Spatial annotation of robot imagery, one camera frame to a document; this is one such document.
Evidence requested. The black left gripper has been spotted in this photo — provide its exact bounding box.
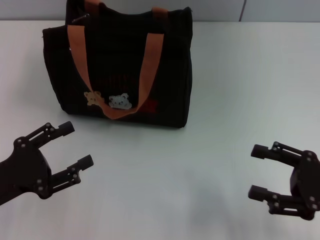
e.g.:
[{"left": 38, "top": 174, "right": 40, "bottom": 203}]
[{"left": 0, "top": 120, "right": 95, "bottom": 208}]

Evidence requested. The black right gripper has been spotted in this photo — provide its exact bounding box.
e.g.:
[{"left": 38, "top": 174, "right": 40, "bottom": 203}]
[{"left": 247, "top": 141, "right": 320, "bottom": 222}]

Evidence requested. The black food bag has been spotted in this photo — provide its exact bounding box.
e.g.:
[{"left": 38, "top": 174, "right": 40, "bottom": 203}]
[{"left": 41, "top": 0, "right": 195, "bottom": 130}]

